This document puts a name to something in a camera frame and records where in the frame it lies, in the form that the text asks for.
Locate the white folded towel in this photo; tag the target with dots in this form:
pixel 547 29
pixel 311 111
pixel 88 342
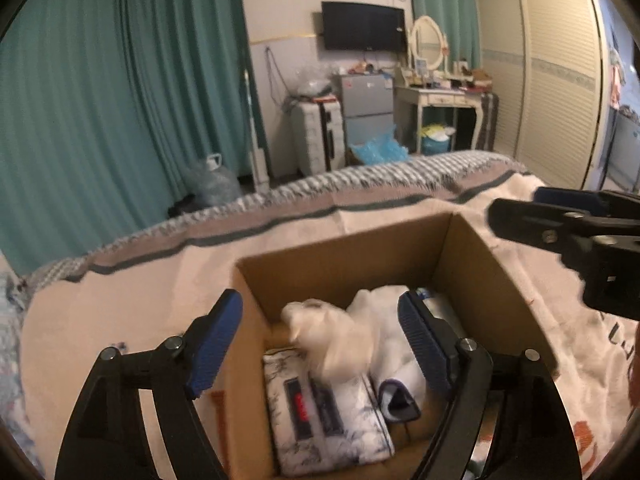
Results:
pixel 387 325

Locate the blue waste bin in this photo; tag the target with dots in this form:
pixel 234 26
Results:
pixel 437 141

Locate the wide teal curtain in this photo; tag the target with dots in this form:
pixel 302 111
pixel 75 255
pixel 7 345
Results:
pixel 115 110

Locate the white dressing table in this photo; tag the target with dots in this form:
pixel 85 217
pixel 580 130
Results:
pixel 440 100

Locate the white ribbed suitcase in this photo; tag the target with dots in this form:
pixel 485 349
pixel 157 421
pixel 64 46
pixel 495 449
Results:
pixel 317 135

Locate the clear large water bottle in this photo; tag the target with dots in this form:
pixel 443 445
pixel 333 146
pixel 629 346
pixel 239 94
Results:
pixel 212 182

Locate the grey houndstooth bed cover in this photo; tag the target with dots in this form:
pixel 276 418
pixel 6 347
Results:
pixel 300 192

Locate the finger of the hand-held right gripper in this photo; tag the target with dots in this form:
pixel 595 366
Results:
pixel 520 225
pixel 570 200

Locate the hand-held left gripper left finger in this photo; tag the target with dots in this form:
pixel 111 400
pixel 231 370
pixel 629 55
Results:
pixel 214 347

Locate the blue plastic bag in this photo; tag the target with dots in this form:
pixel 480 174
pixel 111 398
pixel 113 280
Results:
pixel 379 150

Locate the white cloth with navy trim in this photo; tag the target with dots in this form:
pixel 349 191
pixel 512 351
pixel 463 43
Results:
pixel 397 402

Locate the brown cardboard box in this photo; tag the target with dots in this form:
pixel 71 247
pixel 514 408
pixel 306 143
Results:
pixel 325 265

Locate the white floral zip pouch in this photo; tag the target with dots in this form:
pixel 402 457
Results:
pixel 325 420

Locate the beige printed blanket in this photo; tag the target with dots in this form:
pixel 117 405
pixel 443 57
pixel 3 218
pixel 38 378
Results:
pixel 125 300

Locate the black wall television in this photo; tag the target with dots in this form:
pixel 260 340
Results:
pixel 363 26

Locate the clear plastic bag pile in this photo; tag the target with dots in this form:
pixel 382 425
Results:
pixel 312 82

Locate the cream louvred wardrobe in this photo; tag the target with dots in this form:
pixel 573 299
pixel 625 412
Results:
pixel 542 75

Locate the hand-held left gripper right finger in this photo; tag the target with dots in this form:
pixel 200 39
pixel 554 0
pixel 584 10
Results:
pixel 421 342

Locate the grey small refrigerator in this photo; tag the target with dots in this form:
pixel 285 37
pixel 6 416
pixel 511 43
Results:
pixel 363 110

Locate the white fluffy plush toy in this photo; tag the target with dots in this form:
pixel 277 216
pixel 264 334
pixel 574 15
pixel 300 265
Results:
pixel 332 337

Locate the narrow teal curtain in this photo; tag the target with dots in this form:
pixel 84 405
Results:
pixel 442 5

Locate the white oval vanity mirror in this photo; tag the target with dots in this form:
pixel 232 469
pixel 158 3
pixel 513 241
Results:
pixel 426 42

